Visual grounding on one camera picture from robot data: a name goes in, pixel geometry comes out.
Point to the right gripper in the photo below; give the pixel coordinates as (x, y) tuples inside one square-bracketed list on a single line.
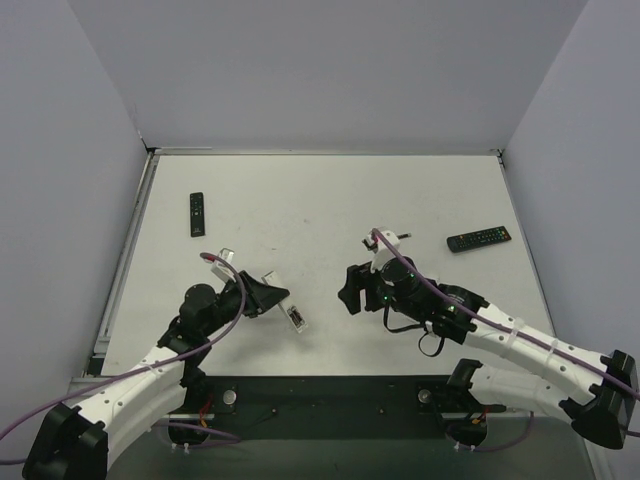
[(367, 288)]

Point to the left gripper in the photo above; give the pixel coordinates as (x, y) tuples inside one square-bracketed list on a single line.
[(251, 293)]

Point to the white remote control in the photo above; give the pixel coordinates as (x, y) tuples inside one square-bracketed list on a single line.
[(272, 278)]

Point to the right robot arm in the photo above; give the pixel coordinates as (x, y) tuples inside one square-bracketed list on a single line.
[(593, 392)]

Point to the slim black remote control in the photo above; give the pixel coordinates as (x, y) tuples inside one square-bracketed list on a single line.
[(196, 212)]

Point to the wide black remote control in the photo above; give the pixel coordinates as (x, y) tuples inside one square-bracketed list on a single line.
[(462, 243)]

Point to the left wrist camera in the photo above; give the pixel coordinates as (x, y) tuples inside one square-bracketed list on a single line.
[(220, 265)]

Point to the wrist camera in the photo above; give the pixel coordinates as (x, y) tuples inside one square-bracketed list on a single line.
[(220, 265), (377, 243)]

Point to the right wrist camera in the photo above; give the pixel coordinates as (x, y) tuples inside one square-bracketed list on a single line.
[(377, 243)]

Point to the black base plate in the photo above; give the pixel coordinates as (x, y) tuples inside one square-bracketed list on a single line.
[(319, 408)]

